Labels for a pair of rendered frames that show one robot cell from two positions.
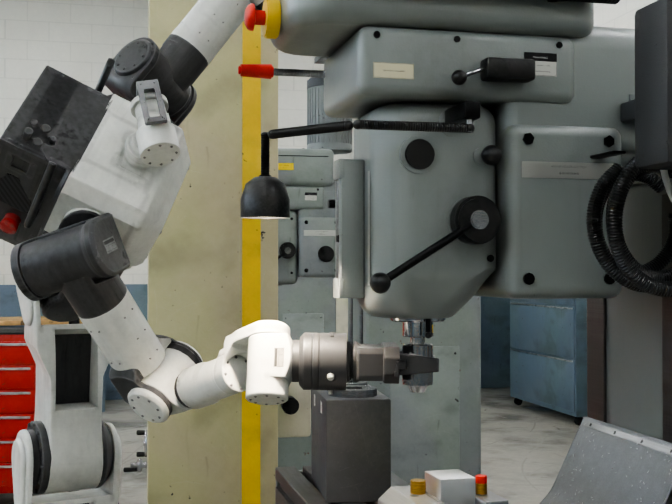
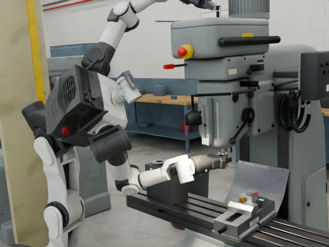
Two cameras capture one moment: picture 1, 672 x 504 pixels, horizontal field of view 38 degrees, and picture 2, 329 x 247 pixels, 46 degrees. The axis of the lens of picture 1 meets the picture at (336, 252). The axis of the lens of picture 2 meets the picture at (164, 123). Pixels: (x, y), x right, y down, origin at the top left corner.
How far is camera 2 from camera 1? 113 cm
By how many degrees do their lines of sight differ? 33
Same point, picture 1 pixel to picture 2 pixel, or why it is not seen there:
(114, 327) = (126, 166)
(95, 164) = (107, 105)
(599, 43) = (269, 54)
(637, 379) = (264, 149)
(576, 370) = not seen: hidden behind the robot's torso
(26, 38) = not seen: outside the picture
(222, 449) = (39, 182)
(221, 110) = (21, 41)
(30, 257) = (103, 148)
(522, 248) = (257, 121)
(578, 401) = not seen: hidden behind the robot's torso
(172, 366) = (135, 174)
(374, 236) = (221, 124)
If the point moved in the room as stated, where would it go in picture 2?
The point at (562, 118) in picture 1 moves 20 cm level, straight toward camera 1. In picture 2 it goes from (263, 79) to (289, 81)
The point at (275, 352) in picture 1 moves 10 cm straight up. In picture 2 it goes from (189, 166) to (188, 144)
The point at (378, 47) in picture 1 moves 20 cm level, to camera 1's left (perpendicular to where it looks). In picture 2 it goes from (229, 64) to (191, 67)
